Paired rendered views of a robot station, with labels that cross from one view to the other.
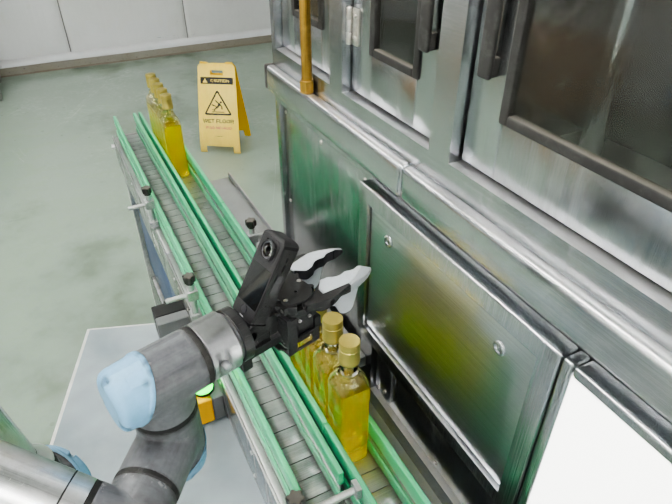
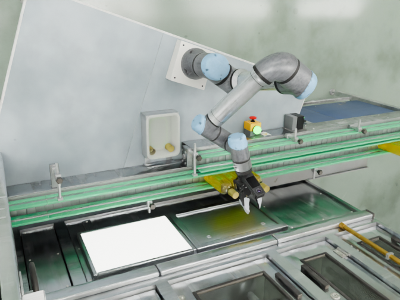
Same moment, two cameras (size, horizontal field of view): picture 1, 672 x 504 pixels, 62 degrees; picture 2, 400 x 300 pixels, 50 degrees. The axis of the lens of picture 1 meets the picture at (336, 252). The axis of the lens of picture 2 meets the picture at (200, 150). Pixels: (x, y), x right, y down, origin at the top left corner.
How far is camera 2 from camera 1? 1.15 m
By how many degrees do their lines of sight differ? 24
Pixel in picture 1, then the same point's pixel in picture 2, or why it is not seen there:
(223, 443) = (233, 128)
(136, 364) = (241, 147)
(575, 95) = (252, 287)
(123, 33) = not seen: outside the picture
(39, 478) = (224, 117)
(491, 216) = (242, 254)
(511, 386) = (198, 234)
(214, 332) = (243, 167)
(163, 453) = (220, 141)
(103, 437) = not seen: hidden behind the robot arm
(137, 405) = (231, 144)
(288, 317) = (241, 186)
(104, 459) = not seen: hidden behind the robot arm
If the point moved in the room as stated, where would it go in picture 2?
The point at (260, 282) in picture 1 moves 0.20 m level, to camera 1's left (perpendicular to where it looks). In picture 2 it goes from (252, 184) to (273, 140)
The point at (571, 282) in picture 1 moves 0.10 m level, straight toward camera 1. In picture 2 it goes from (212, 261) to (199, 246)
